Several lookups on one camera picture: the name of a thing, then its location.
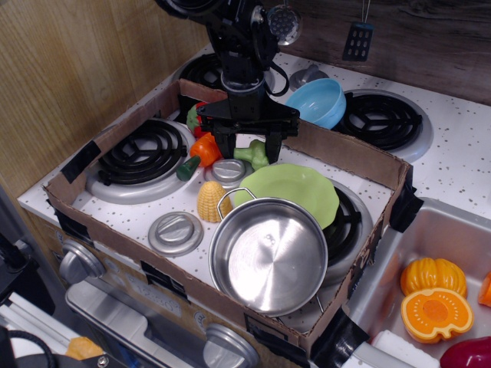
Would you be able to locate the hanging silver slotted spoon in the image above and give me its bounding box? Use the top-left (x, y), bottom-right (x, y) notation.
top-left (267, 0), bottom-right (303, 46)

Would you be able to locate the upper grey stove knob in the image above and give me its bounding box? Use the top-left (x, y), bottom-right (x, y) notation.
top-left (204, 159), bottom-right (254, 191)

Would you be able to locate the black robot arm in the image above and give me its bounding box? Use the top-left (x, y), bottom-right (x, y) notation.
top-left (157, 1), bottom-right (300, 163)

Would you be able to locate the yellow toy corn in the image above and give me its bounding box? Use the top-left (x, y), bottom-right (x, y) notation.
top-left (197, 181), bottom-right (233, 223)

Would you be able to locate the light blue bowl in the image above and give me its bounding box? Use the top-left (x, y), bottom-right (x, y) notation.
top-left (285, 78), bottom-right (347, 130)

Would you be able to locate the hanging grey spatula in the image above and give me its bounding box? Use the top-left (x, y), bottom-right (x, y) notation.
top-left (342, 1), bottom-right (374, 62)

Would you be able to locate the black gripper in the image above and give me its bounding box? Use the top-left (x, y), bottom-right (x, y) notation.
top-left (196, 86), bottom-right (299, 164)

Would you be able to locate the lower grey stove knob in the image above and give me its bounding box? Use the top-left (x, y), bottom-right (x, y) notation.
top-left (148, 212), bottom-right (204, 257)

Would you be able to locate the back right black burner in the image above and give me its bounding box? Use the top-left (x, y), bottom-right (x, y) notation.
top-left (333, 89), bottom-right (433, 163)

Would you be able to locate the back grey stove knob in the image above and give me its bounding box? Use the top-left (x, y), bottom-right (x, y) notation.
top-left (289, 64), bottom-right (328, 91)

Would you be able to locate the whole orange toy pumpkin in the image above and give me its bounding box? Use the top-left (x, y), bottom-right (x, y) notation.
top-left (400, 258), bottom-right (468, 298)

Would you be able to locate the right silver oven knob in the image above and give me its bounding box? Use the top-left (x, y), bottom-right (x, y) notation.
top-left (203, 324), bottom-right (260, 368)

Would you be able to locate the black burner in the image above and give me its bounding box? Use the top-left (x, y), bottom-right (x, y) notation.
top-left (85, 118), bottom-right (196, 205)
top-left (322, 181), bottom-right (373, 288)
top-left (333, 89), bottom-right (433, 163)
top-left (178, 52), bottom-right (288, 97)

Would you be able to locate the metal sink basin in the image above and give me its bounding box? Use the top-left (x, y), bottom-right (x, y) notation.
top-left (344, 199), bottom-right (490, 367)

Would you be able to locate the back left black burner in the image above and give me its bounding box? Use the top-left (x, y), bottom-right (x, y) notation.
top-left (178, 52), bottom-right (288, 97)

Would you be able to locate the grey stove knob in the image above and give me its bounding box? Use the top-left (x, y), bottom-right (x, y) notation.
top-left (148, 212), bottom-right (204, 257)
top-left (204, 159), bottom-right (254, 191)
top-left (289, 64), bottom-right (328, 91)

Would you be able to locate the front right black burner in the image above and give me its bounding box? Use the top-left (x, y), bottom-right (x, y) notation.
top-left (322, 181), bottom-right (373, 288)

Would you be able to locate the halved orange toy pumpkin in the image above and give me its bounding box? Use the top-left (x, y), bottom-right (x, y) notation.
top-left (400, 287), bottom-right (474, 344)

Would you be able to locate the front left black burner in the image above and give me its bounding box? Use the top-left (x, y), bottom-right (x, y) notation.
top-left (85, 118), bottom-right (196, 205)

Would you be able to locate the red toy strawberry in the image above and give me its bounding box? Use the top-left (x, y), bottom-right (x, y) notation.
top-left (186, 102), bottom-right (206, 139)

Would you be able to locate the left silver oven knob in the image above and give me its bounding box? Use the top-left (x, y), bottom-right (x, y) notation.
top-left (59, 240), bottom-right (106, 284)

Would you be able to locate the green toy broccoli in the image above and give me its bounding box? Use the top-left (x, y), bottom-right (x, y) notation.
top-left (233, 140), bottom-right (269, 171)

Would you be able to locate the steel pot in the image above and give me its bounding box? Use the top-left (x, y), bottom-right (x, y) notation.
top-left (209, 189), bottom-right (328, 317)

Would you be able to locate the dark red toy vegetable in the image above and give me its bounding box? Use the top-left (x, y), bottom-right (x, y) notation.
top-left (440, 337), bottom-right (490, 368)

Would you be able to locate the orange toy carrot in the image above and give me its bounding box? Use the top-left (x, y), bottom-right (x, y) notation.
top-left (176, 133), bottom-right (222, 182)

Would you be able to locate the brown cardboard fence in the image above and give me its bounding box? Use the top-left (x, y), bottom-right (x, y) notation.
top-left (44, 80), bottom-right (413, 367)

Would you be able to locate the black cable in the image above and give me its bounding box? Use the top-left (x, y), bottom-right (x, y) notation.
top-left (0, 329), bottom-right (58, 368)

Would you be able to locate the orange toy at edge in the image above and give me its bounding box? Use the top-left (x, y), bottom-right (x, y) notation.
top-left (478, 272), bottom-right (491, 307)

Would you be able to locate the silver oven knob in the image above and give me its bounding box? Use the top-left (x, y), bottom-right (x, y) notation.
top-left (203, 324), bottom-right (260, 368)
top-left (59, 240), bottom-right (106, 284)

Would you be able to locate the light green plate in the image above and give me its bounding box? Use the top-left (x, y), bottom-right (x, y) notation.
top-left (233, 163), bottom-right (340, 229)

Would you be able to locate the silver oven door handle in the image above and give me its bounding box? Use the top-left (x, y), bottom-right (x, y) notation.
top-left (65, 281), bottom-right (192, 367)

